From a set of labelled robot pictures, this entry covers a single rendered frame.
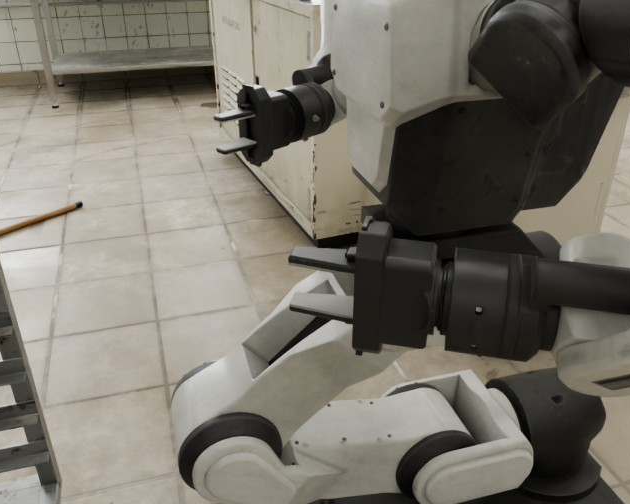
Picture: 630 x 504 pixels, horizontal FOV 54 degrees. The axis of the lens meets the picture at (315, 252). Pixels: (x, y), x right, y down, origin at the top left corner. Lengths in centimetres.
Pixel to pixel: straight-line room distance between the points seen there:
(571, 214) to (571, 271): 117
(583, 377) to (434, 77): 31
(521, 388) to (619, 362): 64
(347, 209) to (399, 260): 161
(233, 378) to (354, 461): 24
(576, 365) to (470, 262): 11
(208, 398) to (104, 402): 79
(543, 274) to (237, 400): 49
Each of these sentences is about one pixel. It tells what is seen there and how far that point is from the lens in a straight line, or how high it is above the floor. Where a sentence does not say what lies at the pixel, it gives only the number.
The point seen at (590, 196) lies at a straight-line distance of 167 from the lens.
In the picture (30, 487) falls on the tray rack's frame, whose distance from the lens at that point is 130.
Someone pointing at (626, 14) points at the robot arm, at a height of 100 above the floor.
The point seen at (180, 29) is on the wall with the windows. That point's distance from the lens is 495.
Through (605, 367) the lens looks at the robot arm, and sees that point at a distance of 49.
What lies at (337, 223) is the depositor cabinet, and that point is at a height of 13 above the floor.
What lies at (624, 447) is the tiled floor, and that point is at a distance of 162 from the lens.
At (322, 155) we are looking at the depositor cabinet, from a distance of 199.
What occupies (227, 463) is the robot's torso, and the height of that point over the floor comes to 44.
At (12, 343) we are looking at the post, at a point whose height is 46.
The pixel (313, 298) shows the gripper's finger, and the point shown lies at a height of 75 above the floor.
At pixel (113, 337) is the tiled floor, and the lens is 186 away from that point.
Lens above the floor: 105
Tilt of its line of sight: 29 degrees down
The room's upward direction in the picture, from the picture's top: straight up
